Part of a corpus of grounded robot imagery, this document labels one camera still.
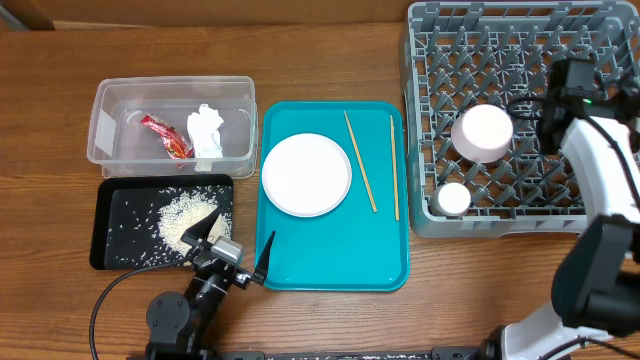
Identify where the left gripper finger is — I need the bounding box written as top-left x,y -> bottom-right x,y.
180,208 -> 221,247
252,231 -> 276,285

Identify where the pile of rice grains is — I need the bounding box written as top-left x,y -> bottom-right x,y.
107,185 -> 234,266

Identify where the red sauce packet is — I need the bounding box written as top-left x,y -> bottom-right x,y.
140,114 -> 195,159

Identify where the large white round plate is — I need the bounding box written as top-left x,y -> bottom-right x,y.
261,133 -> 352,218

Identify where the white paper napkin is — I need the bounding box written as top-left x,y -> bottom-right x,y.
187,104 -> 224,172

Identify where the wooden chopstick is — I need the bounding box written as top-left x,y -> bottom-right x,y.
389,115 -> 400,222
343,110 -> 378,213

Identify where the white cup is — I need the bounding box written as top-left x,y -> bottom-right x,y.
430,183 -> 471,217

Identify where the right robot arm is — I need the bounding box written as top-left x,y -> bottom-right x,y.
474,58 -> 639,359

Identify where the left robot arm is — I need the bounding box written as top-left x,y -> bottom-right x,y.
145,209 -> 276,359

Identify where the clear plastic waste bin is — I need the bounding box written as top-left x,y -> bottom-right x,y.
87,76 -> 258,179

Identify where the black rectangular tray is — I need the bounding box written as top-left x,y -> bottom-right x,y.
89,175 -> 233,270

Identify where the teal plastic serving tray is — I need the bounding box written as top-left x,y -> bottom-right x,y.
256,101 -> 410,292

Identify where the grey plastic dish rack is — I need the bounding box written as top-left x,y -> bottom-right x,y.
400,1 -> 639,238

